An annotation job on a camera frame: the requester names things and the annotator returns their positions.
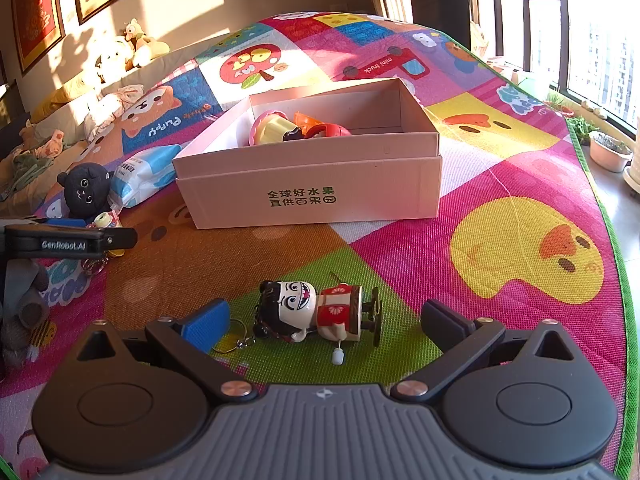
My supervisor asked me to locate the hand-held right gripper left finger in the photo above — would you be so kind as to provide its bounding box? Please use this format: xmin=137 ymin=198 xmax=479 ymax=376
xmin=70 ymin=298 xmax=258 ymax=403

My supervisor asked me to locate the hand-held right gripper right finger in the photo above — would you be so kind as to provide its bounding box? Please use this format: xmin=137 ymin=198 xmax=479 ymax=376
xmin=390 ymin=299 xmax=583 ymax=403

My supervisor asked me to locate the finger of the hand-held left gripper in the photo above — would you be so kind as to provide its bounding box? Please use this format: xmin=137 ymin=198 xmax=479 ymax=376
xmin=0 ymin=216 xmax=90 ymax=229
xmin=0 ymin=225 xmax=138 ymax=261

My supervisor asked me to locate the black cat plush toy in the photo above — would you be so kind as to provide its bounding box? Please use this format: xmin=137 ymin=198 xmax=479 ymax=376
xmin=56 ymin=162 xmax=115 ymax=221

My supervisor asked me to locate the small yogurt bottle keychain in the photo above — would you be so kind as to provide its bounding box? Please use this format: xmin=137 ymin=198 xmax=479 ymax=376
xmin=82 ymin=210 xmax=126 ymax=277

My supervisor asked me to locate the wind-up doll keychain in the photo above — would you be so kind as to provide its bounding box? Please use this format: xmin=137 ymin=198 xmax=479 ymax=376
xmin=210 ymin=272 xmax=383 ymax=367

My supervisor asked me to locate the blue white wipes packet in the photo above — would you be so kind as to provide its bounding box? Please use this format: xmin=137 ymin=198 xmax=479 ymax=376
xmin=109 ymin=143 xmax=183 ymax=209

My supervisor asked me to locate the pale pink cardboard box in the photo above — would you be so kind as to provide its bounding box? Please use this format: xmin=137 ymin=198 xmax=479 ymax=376
xmin=171 ymin=77 xmax=444 ymax=231

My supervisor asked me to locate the pink yellow cake toy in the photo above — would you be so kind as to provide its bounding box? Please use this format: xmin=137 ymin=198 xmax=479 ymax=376
xmin=249 ymin=112 xmax=306 ymax=147

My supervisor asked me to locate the red hooded doll toy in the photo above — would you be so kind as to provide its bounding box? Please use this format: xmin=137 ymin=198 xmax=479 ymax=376
xmin=305 ymin=122 xmax=352 ymax=139

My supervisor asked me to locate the orange plastic cup toy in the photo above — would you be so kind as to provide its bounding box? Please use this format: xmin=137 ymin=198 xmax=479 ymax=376
xmin=292 ymin=111 xmax=321 ymax=133

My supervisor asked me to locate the dark cabinet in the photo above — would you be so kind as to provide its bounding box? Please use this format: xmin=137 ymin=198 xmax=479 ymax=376
xmin=0 ymin=77 xmax=32 ymax=161

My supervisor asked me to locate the pile of pale clothes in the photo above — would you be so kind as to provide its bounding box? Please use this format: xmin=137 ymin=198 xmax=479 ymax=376
xmin=85 ymin=85 xmax=146 ymax=141

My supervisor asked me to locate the colourful cartoon play mat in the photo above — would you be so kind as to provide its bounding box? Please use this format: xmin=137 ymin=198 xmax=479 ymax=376
xmin=0 ymin=10 xmax=628 ymax=480

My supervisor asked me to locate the white plush toy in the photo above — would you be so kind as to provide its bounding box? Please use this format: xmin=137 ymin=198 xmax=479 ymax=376
xmin=95 ymin=42 xmax=133 ymax=83

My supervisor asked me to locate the yellow plush toy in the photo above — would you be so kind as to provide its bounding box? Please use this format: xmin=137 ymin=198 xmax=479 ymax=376
xmin=132 ymin=35 xmax=171 ymax=68

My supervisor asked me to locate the white flower pot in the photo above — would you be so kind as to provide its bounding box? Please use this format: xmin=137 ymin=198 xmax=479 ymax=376
xmin=590 ymin=131 xmax=633 ymax=173

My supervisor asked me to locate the small green potted plant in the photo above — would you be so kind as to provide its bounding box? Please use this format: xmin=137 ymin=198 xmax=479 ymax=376
xmin=567 ymin=117 xmax=599 ymax=146

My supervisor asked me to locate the red potted plant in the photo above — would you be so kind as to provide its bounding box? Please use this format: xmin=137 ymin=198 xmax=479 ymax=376
xmin=542 ymin=91 xmax=576 ymax=116

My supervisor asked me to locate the dark curtain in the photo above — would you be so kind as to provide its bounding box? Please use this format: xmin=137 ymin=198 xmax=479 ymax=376
xmin=405 ymin=0 xmax=471 ymax=51

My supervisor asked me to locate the red picture dark frame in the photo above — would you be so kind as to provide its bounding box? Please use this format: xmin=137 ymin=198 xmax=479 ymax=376
xmin=10 ymin=0 xmax=67 ymax=77

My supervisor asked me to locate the dark window frame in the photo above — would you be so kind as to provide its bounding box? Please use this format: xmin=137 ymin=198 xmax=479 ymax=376
xmin=465 ymin=0 xmax=640 ymax=136

